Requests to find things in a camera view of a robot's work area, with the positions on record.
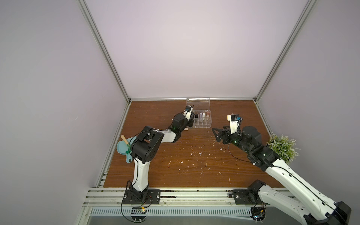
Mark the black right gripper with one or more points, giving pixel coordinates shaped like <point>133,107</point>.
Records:
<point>225,135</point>

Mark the clear acrylic lipstick organizer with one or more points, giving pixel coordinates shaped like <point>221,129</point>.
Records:
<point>202,112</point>

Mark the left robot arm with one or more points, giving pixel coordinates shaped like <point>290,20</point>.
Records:
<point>145,146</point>

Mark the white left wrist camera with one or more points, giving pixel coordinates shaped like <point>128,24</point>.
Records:
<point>188,111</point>

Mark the green rake wooden handle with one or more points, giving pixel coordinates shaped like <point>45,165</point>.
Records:
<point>126,142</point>

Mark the green potted plant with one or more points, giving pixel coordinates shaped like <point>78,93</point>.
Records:
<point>284,147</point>

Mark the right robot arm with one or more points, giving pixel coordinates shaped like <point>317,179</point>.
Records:
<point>309,207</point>

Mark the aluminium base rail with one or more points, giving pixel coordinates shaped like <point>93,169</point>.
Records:
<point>194,202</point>

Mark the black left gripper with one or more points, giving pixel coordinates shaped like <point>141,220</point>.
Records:
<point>190,121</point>

